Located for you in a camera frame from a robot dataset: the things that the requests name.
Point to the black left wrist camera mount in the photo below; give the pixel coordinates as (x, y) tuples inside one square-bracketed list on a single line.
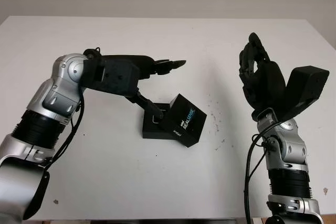
[(113, 77)]

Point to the black box base with camera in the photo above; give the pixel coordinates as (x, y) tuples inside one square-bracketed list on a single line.
[(155, 129)]

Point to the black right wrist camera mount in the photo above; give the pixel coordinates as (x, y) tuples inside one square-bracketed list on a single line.
[(304, 87)]

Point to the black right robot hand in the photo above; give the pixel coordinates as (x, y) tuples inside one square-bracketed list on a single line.
[(262, 82)]

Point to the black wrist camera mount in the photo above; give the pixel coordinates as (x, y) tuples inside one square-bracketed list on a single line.
[(113, 77), (304, 87)]

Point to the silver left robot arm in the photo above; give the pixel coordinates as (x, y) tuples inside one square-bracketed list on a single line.
[(47, 103)]

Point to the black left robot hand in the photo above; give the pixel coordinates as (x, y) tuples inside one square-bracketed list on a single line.
[(147, 64)]

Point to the black RealSense box lid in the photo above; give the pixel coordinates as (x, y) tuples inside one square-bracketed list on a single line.
[(186, 121)]

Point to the small silver RealSense camera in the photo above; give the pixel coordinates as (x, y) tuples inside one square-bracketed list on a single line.
[(155, 120)]

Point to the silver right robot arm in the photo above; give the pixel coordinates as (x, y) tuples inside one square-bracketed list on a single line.
[(286, 155)]

